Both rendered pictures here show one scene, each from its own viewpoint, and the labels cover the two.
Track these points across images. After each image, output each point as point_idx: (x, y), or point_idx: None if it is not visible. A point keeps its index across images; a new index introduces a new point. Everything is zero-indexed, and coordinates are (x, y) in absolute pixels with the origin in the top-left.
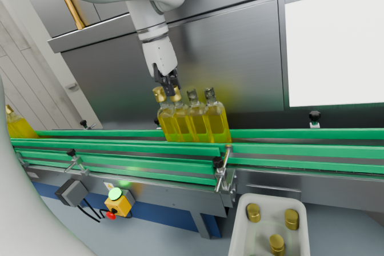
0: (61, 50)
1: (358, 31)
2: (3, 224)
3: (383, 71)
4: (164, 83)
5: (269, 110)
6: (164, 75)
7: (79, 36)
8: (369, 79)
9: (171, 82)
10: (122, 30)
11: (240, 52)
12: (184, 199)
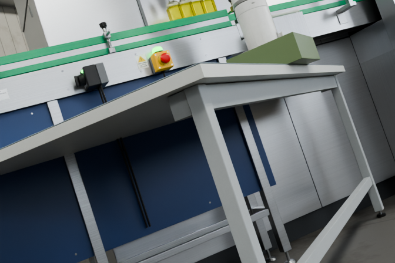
0: None
1: None
2: None
3: None
4: None
5: None
6: None
7: None
8: None
9: None
10: None
11: None
12: (214, 44)
